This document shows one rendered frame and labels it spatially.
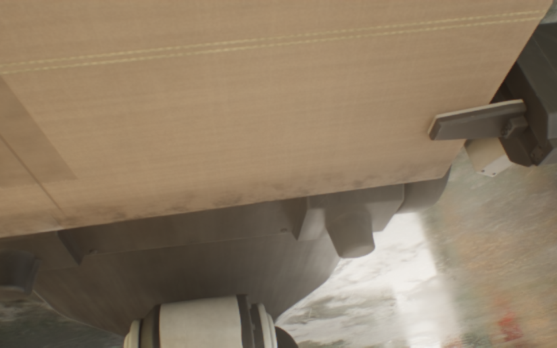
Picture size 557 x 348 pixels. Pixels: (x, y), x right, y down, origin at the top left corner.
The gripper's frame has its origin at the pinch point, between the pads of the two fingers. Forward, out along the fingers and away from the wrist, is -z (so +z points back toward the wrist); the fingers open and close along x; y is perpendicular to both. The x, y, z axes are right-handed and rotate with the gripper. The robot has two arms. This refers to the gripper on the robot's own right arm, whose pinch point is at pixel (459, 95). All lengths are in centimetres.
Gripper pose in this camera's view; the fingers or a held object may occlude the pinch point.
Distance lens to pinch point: 36.6
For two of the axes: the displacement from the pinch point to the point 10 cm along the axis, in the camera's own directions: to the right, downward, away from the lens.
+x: -1.6, -8.4, 5.1
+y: 0.2, -5.2, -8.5
